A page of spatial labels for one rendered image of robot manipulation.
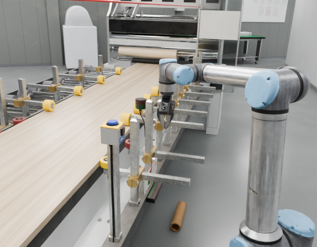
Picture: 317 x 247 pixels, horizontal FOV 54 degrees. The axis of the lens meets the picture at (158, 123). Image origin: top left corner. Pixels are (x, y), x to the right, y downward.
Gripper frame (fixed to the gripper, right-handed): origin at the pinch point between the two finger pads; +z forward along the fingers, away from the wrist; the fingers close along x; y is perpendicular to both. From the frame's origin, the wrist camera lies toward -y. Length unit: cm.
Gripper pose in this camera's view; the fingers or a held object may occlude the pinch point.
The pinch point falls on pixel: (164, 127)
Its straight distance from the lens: 169.3
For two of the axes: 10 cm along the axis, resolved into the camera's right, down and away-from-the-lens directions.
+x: -9.7, -1.1, 2.2
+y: 2.5, -3.5, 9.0
